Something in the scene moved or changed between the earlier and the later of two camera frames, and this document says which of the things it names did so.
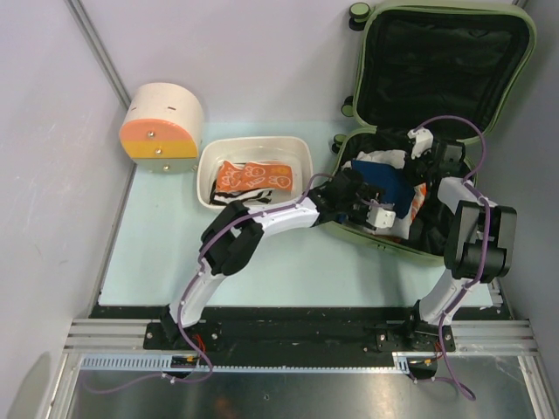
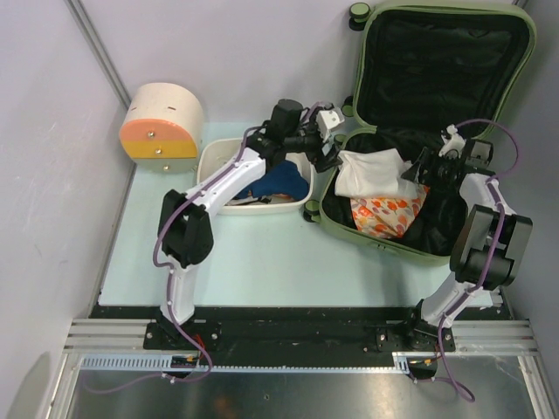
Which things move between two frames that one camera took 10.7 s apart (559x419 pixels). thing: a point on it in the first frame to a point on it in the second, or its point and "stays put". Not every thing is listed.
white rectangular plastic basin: (297, 150) stays put
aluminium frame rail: (115, 336) stays put
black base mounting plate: (306, 330) stays put
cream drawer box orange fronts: (162, 129) stays put
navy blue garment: (396, 186) to (282, 178)
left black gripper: (369, 193) to (318, 157)
